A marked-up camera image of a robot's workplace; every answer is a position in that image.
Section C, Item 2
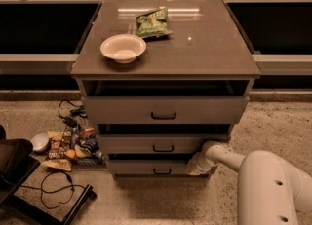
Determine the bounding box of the small white bowl on floor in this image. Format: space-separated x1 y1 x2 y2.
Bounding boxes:
30 133 49 152

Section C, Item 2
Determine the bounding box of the grey drawer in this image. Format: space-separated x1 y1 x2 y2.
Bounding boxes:
106 153 218 177
82 80 249 124
97 124 232 154

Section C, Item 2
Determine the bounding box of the grey top drawer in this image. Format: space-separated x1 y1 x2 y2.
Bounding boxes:
82 80 249 124

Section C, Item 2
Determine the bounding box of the brown snack bag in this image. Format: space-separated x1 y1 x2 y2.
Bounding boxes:
41 131 71 171

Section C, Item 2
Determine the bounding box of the orange fruit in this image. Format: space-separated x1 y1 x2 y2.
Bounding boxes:
65 149 78 161

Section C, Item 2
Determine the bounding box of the white paper bowl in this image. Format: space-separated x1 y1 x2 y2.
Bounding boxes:
100 34 146 64

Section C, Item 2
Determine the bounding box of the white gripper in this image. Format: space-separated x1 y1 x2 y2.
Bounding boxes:
186 152 216 176

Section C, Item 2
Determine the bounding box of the grey bottom drawer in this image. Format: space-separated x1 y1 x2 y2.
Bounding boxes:
106 153 218 177

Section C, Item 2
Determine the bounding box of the black power cable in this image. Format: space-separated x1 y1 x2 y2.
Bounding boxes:
20 169 88 210

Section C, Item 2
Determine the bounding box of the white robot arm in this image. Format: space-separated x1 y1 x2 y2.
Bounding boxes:
186 141 312 225

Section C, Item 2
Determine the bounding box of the black chair base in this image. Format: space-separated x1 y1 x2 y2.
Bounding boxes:
0 125 97 225

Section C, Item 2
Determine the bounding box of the blue snack packet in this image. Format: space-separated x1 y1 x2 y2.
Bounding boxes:
78 135 102 159

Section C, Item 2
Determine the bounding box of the green chip bag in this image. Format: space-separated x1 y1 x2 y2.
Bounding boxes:
136 8 173 39

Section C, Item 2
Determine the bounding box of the grey three-drawer cabinet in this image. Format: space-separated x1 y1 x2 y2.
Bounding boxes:
70 0 262 179

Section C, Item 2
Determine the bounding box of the grey middle drawer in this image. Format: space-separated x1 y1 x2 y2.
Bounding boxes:
97 124 232 154

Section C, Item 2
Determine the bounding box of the black charger adapter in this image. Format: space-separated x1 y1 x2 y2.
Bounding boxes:
63 116 78 128

